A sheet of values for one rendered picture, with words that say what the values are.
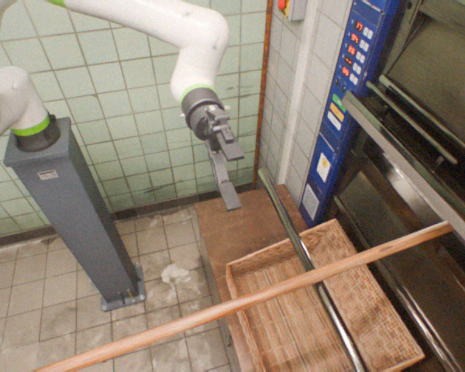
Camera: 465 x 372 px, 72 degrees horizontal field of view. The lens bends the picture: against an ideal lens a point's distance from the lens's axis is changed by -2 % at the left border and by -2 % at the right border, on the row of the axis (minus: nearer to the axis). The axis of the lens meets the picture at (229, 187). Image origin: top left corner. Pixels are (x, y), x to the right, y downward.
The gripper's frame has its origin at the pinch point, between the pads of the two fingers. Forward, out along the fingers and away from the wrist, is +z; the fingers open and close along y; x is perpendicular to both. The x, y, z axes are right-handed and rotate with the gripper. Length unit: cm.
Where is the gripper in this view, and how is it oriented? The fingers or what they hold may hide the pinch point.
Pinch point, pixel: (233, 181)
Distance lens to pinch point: 59.7
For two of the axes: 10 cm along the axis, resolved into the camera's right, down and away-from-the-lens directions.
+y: 0.0, 6.7, 7.5
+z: 2.9, 7.1, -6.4
